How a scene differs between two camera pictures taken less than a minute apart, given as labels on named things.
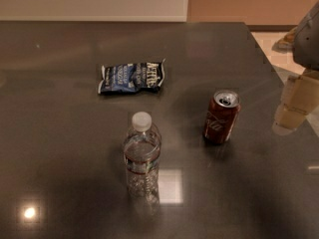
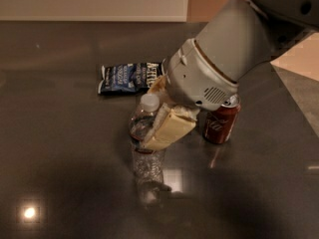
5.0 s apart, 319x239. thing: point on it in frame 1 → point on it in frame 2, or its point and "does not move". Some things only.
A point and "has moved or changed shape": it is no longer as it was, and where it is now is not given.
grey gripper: [309, 44] → [196, 78]
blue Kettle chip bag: [129, 78] does not move
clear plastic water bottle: [142, 147] has moved or changed shape
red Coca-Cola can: [221, 117] does not move
